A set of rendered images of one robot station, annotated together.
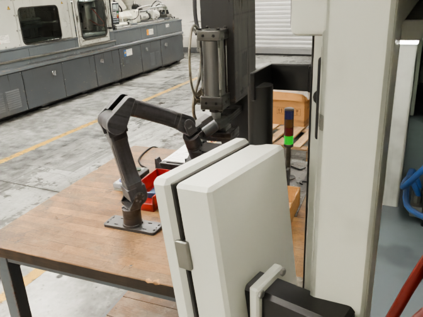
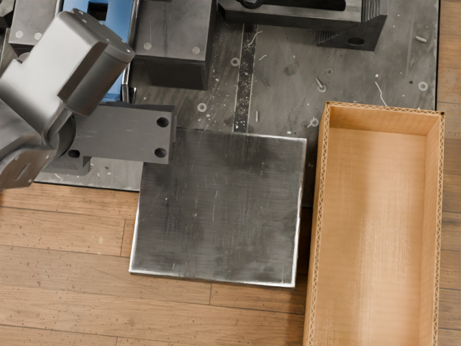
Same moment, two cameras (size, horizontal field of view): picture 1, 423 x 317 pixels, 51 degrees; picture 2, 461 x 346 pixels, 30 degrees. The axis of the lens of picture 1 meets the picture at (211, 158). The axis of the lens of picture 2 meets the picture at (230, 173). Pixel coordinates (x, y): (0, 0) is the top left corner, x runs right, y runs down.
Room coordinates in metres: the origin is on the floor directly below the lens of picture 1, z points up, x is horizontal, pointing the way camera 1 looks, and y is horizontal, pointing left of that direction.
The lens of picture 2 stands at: (1.22, -0.02, 1.79)
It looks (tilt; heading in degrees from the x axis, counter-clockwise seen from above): 74 degrees down; 344
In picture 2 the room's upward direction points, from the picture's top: 1 degrees counter-clockwise
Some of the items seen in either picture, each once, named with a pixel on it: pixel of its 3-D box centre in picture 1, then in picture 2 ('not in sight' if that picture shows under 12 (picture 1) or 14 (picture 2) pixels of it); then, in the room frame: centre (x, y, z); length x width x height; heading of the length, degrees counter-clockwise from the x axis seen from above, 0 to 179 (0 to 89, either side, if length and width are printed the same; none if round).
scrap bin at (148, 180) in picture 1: (155, 189); not in sight; (1.56, 0.22, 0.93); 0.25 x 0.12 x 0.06; 157
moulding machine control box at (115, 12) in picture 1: (112, 13); not in sight; (8.25, 1.63, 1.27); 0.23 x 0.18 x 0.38; 64
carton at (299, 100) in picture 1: (293, 97); not in sight; (5.05, -0.98, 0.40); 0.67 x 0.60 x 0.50; 149
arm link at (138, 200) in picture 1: (132, 197); not in sight; (1.34, 0.27, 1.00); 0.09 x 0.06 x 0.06; 31
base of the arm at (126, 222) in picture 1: (132, 216); not in sight; (1.33, 0.28, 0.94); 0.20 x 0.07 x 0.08; 67
